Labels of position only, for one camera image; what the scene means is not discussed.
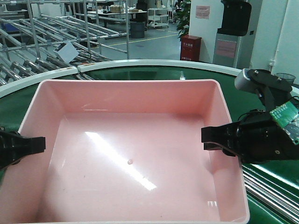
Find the metal roller rack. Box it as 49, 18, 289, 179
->
0, 0, 129, 86

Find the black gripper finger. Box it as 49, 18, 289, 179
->
0, 131, 45, 170

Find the green potted plant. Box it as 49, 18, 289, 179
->
175, 0, 191, 38

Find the pink plastic bin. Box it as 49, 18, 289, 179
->
0, 79, 249, 224

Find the dark trash bin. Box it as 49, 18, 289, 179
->
130, 19, 145, 38

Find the red fire cabinet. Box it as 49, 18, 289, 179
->
180, 35, 201, 62

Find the pink wall notice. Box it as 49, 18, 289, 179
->
196, 6, 210, 19

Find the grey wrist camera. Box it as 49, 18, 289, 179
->
234, 68, 256, 93

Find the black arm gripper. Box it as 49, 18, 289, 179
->
201, 109, 299, 164

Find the white box on rollers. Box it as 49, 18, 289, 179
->
53, 41, 79, 63

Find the white shelf cart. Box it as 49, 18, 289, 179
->
147, 8, 169, 28

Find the black water dispenser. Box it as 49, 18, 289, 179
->
213, 0, 252, 67

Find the green circuit board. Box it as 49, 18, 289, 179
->
270, 101, 299, 145

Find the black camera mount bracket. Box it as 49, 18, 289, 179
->
247, 69, 292, 111

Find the white outer conveyor rim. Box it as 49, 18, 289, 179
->
0, 59, 299, 98

